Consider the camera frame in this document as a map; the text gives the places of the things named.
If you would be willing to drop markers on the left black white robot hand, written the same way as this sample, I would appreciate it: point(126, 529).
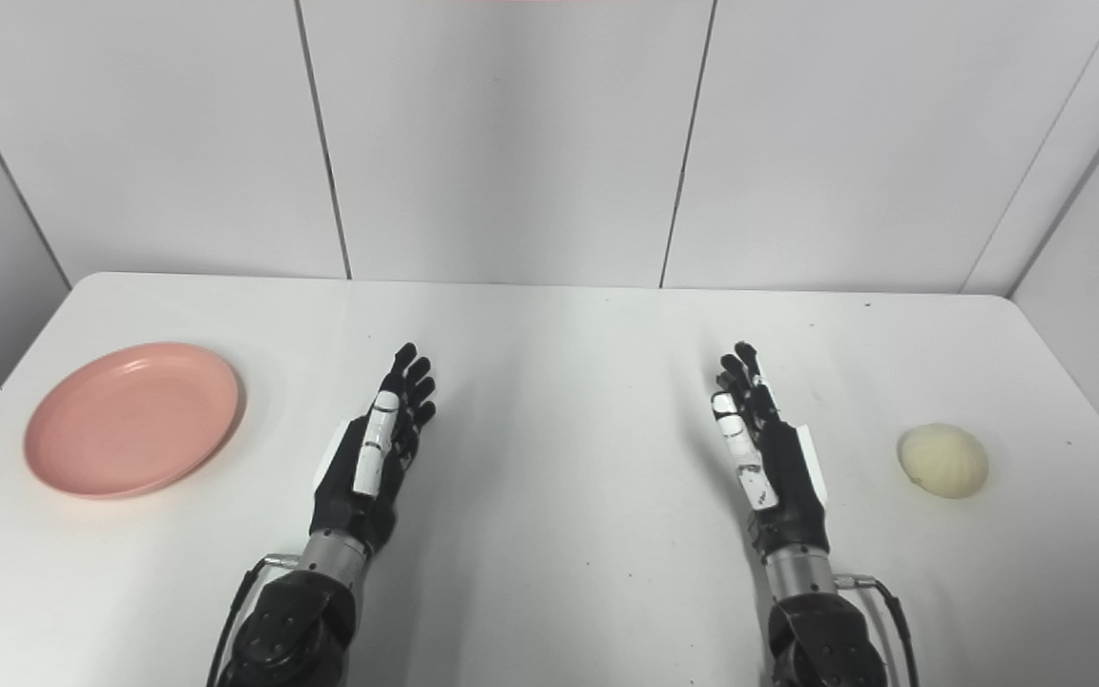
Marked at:
point(385, 448)

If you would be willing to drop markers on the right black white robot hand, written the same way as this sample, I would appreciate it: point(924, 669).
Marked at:
point(771, 468)

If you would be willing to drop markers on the cream steamed bun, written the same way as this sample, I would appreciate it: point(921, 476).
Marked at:
point(943, 460)

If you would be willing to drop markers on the pink round plate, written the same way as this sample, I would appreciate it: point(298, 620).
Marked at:
point(133, 419)

